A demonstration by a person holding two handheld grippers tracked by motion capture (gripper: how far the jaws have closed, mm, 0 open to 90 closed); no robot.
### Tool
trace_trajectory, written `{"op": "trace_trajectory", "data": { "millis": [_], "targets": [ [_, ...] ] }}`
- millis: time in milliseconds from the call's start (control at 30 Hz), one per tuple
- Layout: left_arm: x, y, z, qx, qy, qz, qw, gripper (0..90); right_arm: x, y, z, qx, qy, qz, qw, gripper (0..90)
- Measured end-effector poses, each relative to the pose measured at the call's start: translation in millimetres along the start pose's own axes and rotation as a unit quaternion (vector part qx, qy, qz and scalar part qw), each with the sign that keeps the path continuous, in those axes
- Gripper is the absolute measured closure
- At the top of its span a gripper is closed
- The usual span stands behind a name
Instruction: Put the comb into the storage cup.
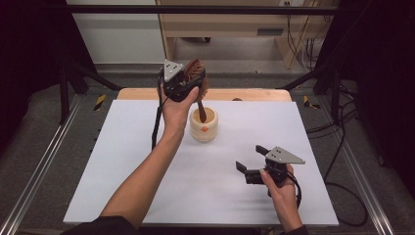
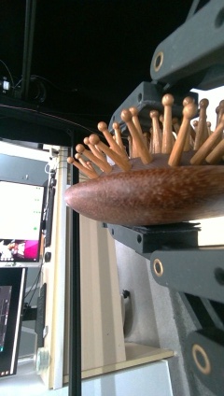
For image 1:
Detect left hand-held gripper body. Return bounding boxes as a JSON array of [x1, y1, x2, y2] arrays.
[[161, 59, 199, 103]]

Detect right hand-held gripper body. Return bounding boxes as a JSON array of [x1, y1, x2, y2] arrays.
[[244, 145, 306, 188]]

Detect wooden paddle hairbrush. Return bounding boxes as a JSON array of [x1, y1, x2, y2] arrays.
[[183, 58, 210, 124]]

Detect cream ringed cup orange beak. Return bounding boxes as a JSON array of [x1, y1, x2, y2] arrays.
[[189, 106, 219, 143]]

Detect person's left hand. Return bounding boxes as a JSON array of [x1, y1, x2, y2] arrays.
[[161, 86, 201, 135]]

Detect person's right hand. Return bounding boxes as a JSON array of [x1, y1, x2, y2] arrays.
[[259, 164, 303, 216]]

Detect light wooden cabinet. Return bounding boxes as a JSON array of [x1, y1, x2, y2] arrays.
[[156, 0, 337, 71]]

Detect black stand legs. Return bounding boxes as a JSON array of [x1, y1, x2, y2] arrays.
[[58, 57, 122, 125], [279, 63, 345, 126]]

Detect black curtain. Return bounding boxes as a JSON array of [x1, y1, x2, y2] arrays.
[[317, 0, 415, 189], [0, 0, 97, 151]]

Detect person's dark sleeve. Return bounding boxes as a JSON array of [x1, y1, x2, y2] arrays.
[[61, 214, 142, 235]]

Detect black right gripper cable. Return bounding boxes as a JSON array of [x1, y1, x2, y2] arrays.
[[286, 170, 303, 210]]

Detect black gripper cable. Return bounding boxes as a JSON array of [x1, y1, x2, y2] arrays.
[[151, 68, 164, 152], [286, 170, 303, 210]]

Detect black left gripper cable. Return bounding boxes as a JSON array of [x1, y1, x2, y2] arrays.
[[151, 68, 164, 152]]

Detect black floor cable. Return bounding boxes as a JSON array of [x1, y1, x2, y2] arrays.
[[306, 82, 370, 228]]

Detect yellow-handled clamp right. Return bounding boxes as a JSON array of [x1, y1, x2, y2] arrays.
[[302, 94, 321, 111]]

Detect yellow-handled clamp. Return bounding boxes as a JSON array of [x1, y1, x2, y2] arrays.
[[302, 94, 321, 111], [93, 94, 108, 113]]

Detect white wall panel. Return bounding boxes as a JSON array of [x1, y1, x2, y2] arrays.
[[66, 0, 166, 65]]

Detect black horizontal frame bar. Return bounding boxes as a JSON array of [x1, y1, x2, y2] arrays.
[[65, 4, 341, 16]]

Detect yellow-handled clamp left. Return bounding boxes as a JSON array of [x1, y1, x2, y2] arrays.
[[93, 94, 108, 113]]

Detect metal floor rail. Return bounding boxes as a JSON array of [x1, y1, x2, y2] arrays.
[[0, 94, 83, 235], [317, 95, 396, 235]]

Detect bundle of hanging cables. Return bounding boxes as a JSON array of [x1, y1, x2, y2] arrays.
[[284, 13, 334, 71]]

